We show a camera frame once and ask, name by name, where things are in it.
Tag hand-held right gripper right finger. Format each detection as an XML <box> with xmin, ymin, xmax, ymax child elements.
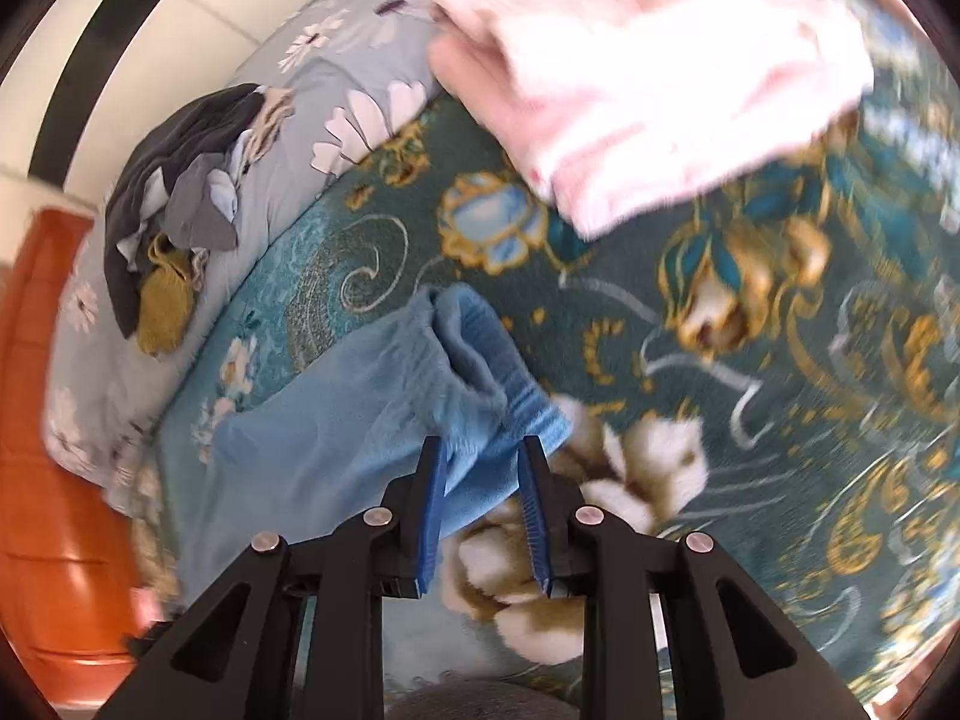
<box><xmin>517</xmin><ymin>435</ymin><xmax>871</xmax><ymax>720</ymax></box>

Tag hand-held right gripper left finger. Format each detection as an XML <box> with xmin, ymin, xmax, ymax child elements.
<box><xmin>96</xmin><ymin>435</ymin><xmax>449</xmax><ymax>720</ymax></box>

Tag light blue fleece pants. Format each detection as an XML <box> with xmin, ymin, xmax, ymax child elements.
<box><xmin>178</xmin><ymin>283</ymin><xmax>574</xmax><ymax>605</ymax></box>

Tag teal floral blanket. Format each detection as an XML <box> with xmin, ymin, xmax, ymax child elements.
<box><xmin>154</xmin><ymin>0</ymin><xmax>960</xmax><ymax>706</ymax></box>

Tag mustard yellow knitted garment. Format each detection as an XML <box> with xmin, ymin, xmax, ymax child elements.
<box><xmin>135</xmin><ymin>234</ymin><xmax>199</xmax><ymax>358</ymax></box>

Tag grey floral pillow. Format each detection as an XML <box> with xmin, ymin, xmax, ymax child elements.
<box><xmin>43</xmin><ymin>0</ymin><xmax>518</xmax><ymax>518</ymax></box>

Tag dark grey garment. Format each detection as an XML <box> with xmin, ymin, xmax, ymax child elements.
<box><xmin>103</xmin><ymin>84</ymin><xmax>265</xmax><ymax>340</ymax></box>

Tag pink folded garment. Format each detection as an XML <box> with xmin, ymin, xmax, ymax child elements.
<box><xmin>427</xmin><ymin>0</ymin><xmax>877</xmax><ymax>241</ymax></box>

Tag orange wooden bed frame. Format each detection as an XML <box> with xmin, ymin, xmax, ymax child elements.
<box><xmin>0</xmin><ymin>208</ymin><xmax>167</xmax><ymax>700</ymax></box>

